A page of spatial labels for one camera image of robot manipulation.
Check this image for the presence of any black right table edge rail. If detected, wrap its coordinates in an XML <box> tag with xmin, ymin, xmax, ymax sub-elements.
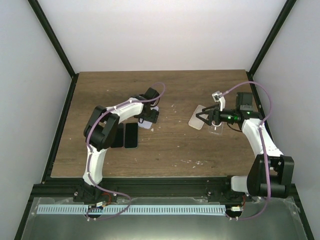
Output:
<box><xmin>246</xmin><ymin>71</ymin><xmax>316</xmax><ymax>240</ymax></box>

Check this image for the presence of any clear phone case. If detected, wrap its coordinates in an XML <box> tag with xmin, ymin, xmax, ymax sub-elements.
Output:
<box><xmin>208</xmin><ymin>123</ymin><xmax>224</xmax><ymax>135</ymax></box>

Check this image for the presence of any grey metal front plate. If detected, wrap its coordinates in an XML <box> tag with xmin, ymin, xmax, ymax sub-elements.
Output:
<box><xmin>22</xmin><ymin>198</ymin><xmax>308</xmax><ymax>240</ymax></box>

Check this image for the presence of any black frame post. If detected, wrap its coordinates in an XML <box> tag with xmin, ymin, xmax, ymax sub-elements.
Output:
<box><xmin>28</xmin><ymin>0</ymin><xmax>76</xmax><ymax>78</ymax></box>
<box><xmin>248</xmin><ymin>0</ymin><xmax>297</xmax><ymax>76</ymax></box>

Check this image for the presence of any black left frame post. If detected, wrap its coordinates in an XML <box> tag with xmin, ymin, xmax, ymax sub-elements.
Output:
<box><xmin>28</xmin><ymin>0</ymin><xmax>76</xmax><ymax>78</ymax></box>

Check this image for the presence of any pink phone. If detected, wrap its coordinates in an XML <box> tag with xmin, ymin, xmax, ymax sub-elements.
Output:
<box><xmin>111</xmin><ymin>123</ymin><xmax>125</xmax><ymax>148</ymax></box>

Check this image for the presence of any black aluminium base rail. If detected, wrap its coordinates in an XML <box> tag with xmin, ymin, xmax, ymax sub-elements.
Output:
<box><xmin>32</xmin><ymin>174</ymin><xmax>297</xmax><ymax>205</ymax></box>

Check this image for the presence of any black left table edge rail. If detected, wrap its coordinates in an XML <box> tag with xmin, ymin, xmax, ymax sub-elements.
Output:
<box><xmin>14</xmin><ymin>73</ymin><xmax>79</xmax><ymax>240</ymax></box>

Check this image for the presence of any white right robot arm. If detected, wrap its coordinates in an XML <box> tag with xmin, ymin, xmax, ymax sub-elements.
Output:
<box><xmin>189</xmin><ymin>91</ymin><xmax>295</xmax><ymax>202</ymax></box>

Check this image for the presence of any lilac phone case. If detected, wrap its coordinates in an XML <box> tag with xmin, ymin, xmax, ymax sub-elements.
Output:
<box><xmin>137</xmin><ymin>106</ymin><xmax>159</xmax><ymax>130</ymax></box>

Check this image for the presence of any teal phone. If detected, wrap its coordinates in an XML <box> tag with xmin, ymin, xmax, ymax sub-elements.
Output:
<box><xmin>124</xmin><ymin>123</ymin><xmax>138</xmax><ymax>149</ymax></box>

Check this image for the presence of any beige phone case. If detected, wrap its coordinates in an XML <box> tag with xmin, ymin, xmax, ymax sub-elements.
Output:
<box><xmin>188</xmin><ymin>105</ymin><xmax>205</xmax><ymax>130</ymax></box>

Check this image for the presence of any black right frame post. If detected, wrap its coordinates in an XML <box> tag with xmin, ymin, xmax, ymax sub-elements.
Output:
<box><xmin>248</xmin><ymin>0</ymin><xmax>297</xmax><ymax>76</ymax></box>

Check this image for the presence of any black table edge rail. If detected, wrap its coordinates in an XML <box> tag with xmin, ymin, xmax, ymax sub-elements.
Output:
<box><xmin>246</xmin><ymin>71</ymin><xmax>316</xmax><ymax>240</ymax></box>
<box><xmin>14</xmin><ymin>73</ymin><xmax>79</xmax><ymax>240</ymax></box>

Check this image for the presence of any light blue slotted cable duct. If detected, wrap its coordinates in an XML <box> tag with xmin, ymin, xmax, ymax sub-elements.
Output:
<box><xmin>36</xmin><ymin>204</ymin><xmax>226</xmax><ymax>216</ymax></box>

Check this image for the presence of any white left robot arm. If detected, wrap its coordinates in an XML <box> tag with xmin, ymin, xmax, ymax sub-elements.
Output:
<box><xmin>82</xmin><ymin>86</ymin><xmax>166</xmax><ymax>202</ymax></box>

